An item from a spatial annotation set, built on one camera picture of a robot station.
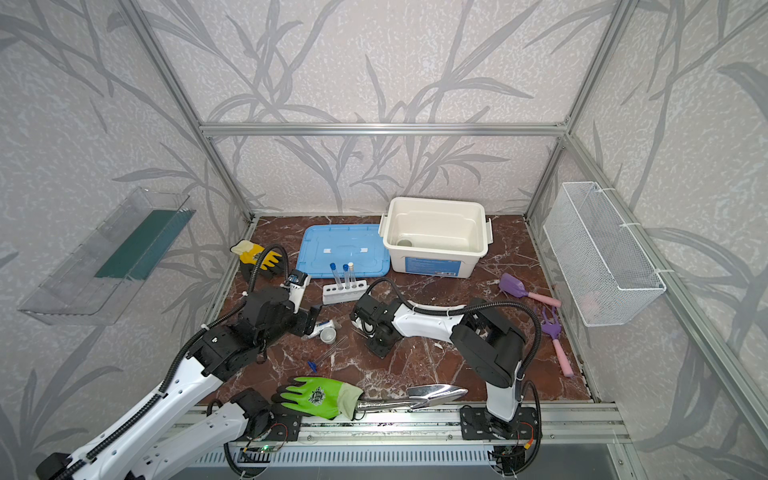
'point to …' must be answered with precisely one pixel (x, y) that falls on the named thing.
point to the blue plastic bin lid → (363, 245)
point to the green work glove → (323, 397)
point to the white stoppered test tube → (351, 272)
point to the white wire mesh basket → (607, 270)
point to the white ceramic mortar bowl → (404, 242)
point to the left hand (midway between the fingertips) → (314, 293)
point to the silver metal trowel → (417, 397)
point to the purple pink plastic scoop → (514, 286)
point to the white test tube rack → (344, 292)
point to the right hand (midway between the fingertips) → (378, 335)
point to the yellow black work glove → (248, 252)
